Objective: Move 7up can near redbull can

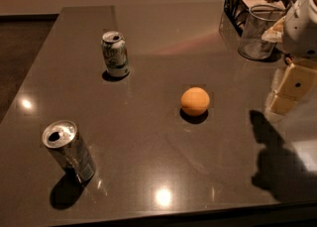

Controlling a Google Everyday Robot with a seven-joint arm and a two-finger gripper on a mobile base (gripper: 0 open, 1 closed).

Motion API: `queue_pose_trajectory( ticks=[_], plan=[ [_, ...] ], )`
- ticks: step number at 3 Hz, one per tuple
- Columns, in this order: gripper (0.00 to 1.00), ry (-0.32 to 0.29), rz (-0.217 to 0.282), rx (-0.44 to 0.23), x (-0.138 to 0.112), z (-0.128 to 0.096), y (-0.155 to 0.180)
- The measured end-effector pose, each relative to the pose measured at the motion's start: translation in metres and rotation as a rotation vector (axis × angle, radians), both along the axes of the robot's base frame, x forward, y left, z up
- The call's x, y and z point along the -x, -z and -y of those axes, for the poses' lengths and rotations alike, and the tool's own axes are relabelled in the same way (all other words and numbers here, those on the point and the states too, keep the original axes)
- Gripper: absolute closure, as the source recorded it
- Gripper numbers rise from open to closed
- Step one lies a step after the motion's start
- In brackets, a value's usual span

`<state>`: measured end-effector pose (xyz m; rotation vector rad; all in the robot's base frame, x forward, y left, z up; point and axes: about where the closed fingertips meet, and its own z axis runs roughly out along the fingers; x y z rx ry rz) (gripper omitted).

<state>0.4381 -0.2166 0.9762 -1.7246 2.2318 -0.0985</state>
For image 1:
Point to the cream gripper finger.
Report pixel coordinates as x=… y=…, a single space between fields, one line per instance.
x=290 y=84

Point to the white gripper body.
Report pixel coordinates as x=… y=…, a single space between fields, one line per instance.
x=302 y=34

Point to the green white 7up can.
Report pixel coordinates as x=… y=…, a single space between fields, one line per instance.
x=114 y=50

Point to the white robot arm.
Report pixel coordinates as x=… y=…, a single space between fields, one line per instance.
x=274 y=35

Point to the silver redbull can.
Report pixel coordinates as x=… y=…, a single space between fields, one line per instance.
x=63 y=141

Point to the clear glass jar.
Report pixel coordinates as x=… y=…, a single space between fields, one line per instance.
x=260 y=19

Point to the orange fruit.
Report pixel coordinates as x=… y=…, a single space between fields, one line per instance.
x=194 y=101

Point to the black wire basket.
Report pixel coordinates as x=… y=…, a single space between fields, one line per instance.
x=237 y=11

